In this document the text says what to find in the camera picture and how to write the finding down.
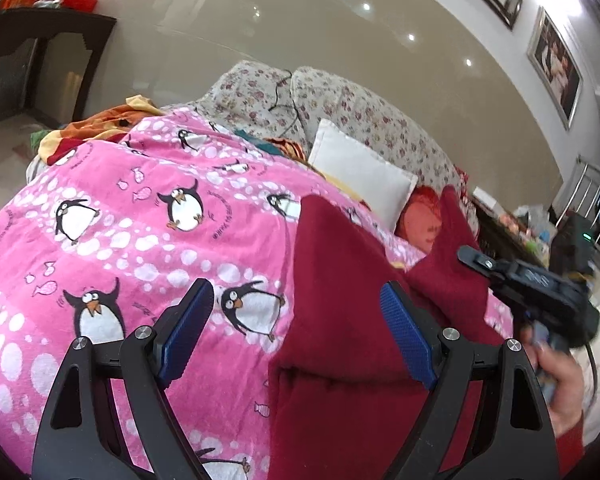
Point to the pink penguin printed blanket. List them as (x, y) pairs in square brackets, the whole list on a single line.
[(130, 240)]

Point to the green cloth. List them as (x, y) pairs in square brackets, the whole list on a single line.
[(39, 141)]

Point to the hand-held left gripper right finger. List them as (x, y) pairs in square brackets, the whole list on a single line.
[(405, 335)]

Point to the metal stair railing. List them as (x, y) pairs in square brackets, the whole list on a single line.
[(587, 180)]

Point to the white pillow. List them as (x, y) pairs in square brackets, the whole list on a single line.
[(360, 170)]

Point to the dark wooden side table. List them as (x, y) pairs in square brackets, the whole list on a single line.
[(45, 20)]

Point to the red heart-shaped cushion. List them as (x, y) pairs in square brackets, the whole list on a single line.
[(420, 220)]

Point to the orange yellow cloth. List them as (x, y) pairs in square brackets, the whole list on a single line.
[(95, 127)]

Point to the pile of packets and bags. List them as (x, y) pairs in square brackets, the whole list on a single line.
[(530, 230)]

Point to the person's right forearm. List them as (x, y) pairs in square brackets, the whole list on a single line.
[(570, 450)]

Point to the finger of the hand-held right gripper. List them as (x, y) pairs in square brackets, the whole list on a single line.
[(480, 260)]

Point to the red patterned cloth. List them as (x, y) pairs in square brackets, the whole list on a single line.
[(463, 182)]

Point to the black device with green light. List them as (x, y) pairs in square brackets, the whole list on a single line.
[(570, 245)]

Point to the orange striped cloth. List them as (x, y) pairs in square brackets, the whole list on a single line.
[(290, 150)]

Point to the flat white box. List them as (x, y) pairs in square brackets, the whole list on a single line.
[(487, 197)]

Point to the floral padded headboard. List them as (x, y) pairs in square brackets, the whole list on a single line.
[(360, 105)]

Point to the teal cloth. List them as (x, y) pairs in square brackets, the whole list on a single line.
[(250, 139)]

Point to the person's right hand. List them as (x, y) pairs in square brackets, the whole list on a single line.
[(565, 385)]

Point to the dark red knitted garment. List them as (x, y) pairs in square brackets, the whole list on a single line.
[(340, 310)]

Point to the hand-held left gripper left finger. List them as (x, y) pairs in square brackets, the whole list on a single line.
[(187, 330)]

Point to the silver framed wall photo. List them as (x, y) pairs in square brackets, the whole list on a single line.
[(555, 67)]

